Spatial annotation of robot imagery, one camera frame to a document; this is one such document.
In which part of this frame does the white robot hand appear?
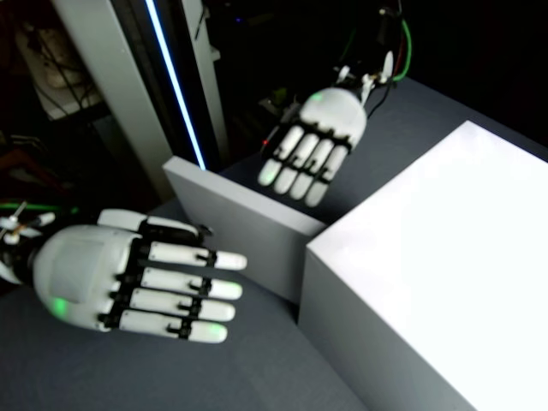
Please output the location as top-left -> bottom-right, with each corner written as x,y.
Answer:
32,208 -> 248,345
258,87 -> 367,208

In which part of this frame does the grey panel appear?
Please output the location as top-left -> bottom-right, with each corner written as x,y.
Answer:
162,156 -> 329,305

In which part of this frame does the large white box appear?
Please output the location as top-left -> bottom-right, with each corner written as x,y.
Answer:
298,120 -> 548,411

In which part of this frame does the grey table cloth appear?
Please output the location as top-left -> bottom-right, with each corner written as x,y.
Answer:
0,76 -> 548,411

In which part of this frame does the blue-white light strip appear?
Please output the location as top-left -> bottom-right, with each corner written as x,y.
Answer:
144,0 -> 208,171

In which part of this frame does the narrow white upright post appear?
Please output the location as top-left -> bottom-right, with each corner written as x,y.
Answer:
182,0 -> 231,163

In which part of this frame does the wide white upright post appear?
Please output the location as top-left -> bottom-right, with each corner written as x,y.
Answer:
54,0 -> 177,202

